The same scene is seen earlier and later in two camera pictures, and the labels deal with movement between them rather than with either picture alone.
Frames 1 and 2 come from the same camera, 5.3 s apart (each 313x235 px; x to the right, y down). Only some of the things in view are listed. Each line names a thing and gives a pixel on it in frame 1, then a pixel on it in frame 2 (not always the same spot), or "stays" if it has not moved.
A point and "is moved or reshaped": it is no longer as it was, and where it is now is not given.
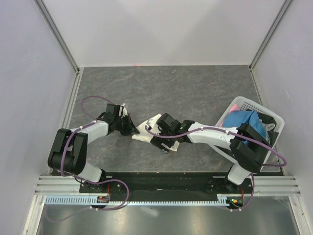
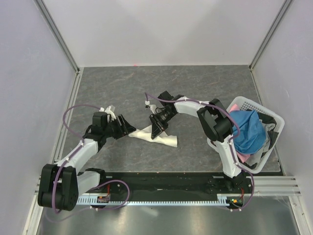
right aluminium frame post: [284, 7] stays
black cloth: [272, 134] stays
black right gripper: [157, 141] → [158, 127]
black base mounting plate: [122, 184] stays
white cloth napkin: [145, 132] is moved or reshaped
